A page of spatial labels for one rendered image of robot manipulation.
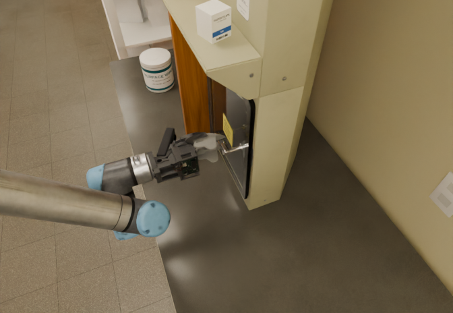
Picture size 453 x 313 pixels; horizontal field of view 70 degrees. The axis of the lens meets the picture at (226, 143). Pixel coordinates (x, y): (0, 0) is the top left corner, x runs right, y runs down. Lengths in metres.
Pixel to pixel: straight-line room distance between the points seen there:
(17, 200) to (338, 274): 0.80
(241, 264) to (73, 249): 1.42
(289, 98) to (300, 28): 0.17
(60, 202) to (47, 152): 2.13
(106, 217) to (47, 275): 1.55
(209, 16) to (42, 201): 0.45
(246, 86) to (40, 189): 0.42
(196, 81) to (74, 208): 0.59
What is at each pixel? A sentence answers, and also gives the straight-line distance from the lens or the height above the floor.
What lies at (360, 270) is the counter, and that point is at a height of 0.94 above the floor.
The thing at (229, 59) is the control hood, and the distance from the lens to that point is 0.63.
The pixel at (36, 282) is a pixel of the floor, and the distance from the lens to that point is 2.23.
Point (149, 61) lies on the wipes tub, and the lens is 1.42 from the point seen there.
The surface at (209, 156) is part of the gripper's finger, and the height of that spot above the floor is 1.18.
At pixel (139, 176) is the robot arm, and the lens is 0.83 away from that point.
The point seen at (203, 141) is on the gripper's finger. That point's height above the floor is 1.22.
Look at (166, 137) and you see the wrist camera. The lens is 0.90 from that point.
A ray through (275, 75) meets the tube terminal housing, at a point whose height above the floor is 1.46.
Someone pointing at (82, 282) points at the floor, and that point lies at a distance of 2.12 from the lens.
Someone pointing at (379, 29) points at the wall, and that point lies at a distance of 1.02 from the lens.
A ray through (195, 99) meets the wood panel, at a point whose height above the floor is 1.13.
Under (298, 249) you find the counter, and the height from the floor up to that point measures 0.94.
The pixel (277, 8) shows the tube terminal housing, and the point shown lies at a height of 1.60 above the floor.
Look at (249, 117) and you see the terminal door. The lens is 0.74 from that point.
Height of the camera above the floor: 1.86
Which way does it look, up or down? 48 degrees down
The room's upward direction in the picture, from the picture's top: straight up
